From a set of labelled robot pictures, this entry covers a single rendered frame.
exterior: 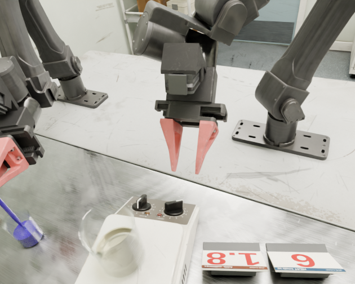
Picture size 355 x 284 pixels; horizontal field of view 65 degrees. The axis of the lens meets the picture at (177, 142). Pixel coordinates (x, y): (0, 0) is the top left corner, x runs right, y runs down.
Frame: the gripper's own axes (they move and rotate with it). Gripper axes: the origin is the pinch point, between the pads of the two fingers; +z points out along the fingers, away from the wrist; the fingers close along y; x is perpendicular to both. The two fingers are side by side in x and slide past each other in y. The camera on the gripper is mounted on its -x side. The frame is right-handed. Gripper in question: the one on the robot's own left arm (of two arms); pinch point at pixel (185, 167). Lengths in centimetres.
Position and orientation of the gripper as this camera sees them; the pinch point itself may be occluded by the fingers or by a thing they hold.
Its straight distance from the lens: 41.5
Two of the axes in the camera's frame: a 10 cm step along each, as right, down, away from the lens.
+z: -1.2, 9.9, -1.1
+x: 2.4, 1.3, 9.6
